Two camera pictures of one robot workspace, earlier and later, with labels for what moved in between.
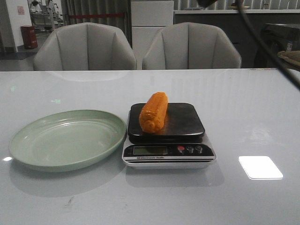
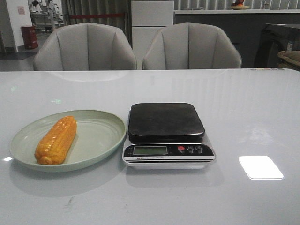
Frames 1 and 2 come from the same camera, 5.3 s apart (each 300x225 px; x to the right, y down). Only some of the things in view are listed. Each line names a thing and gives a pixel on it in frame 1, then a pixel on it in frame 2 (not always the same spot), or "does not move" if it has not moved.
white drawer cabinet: (147, 17) does not move
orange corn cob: (153, 114) to (55, 143)
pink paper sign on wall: (21, 11) does not move
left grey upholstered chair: (86, 46) does not move
